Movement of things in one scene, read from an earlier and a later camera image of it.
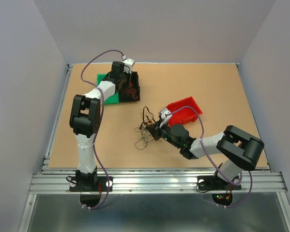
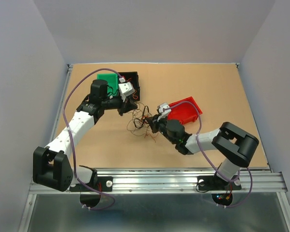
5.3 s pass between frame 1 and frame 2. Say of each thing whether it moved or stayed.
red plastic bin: stayed
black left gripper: moved
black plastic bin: stayed
